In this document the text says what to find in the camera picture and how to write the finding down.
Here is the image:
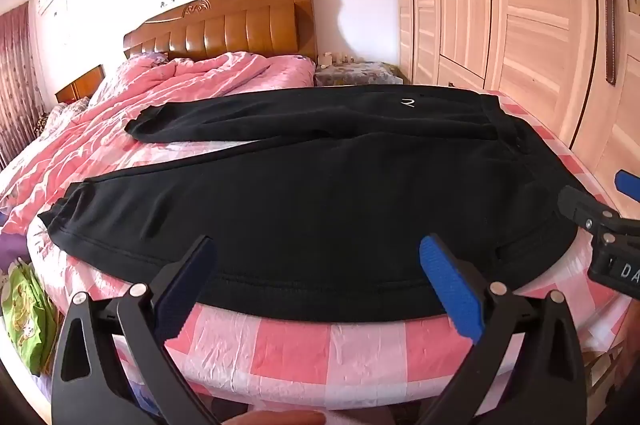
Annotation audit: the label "person's left hand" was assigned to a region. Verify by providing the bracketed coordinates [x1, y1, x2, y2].
[234, 409, 327, 425]

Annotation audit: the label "pink checkered bed sheet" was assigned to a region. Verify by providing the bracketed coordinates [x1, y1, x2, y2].
[25, 89, 636, 406]

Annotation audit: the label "purple bed sheet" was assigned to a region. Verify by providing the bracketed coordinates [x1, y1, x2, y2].
[0, 215, 37, 278]

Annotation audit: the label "light wooden wardrobe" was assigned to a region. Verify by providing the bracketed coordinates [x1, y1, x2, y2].
[390, 0, 640, 226]

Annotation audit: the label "black pants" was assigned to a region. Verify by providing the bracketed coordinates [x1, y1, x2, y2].
[37, 84, 586, 324]

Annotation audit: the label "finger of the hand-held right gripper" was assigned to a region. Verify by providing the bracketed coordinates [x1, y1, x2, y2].
[613, 170, 640, 202]
[556, 184, 640, 246]

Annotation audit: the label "brown wooden nightstand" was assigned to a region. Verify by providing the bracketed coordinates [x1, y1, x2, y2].
[55, 65, 106, 104]

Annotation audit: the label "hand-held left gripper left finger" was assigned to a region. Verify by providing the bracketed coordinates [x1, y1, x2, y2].
[51, 234, 221, 425]

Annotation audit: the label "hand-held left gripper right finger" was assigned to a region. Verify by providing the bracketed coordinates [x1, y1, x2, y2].
[419, 233, 587, 425]

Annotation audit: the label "wooden padded bed headboard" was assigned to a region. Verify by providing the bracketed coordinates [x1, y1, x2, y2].
[123, 0, 319, 62]

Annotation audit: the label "pink quilt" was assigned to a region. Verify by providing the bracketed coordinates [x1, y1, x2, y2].
[0, 51, 316, 237]

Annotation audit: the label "green printed bag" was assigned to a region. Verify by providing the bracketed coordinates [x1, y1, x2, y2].
[0, 257, 59, 377]

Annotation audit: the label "nightstand with floral cloth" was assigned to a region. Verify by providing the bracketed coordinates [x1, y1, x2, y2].
[314, 60, 404, 87]

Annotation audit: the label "pink patterned curtain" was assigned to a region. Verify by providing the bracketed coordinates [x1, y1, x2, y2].
[0, 0, 60, 170]

